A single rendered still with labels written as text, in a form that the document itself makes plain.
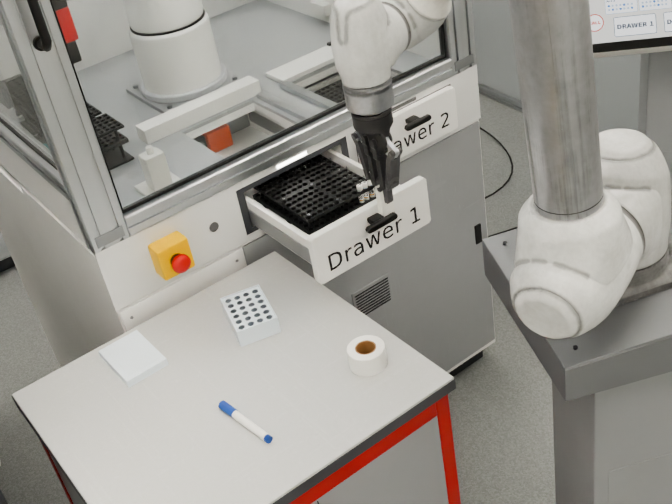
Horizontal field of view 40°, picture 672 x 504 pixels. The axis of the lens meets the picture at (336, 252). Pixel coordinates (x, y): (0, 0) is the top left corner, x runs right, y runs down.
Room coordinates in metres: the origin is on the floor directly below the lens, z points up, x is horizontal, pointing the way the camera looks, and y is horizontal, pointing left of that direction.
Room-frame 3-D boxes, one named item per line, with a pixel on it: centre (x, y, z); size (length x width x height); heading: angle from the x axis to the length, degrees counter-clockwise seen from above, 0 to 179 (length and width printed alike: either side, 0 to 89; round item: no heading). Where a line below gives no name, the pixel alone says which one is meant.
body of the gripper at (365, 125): (1.54, -0.11, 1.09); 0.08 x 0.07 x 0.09; 31
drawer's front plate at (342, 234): (1.54, -0.08, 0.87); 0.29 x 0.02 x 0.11; 121
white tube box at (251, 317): (1.46, 0.19, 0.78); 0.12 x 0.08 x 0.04; 15
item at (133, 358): (1.41, 0.43, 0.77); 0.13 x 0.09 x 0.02; 31
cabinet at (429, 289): (2.20, 0.26, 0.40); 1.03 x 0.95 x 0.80; 121
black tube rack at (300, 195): (1.71, 0.02, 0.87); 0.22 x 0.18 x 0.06; 31
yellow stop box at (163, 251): (1.58, 0.33, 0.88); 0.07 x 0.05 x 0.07; 121
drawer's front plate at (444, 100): (1.92, -0.22, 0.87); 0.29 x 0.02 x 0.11; 121
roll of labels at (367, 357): (1.27, -0.02, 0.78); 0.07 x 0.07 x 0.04
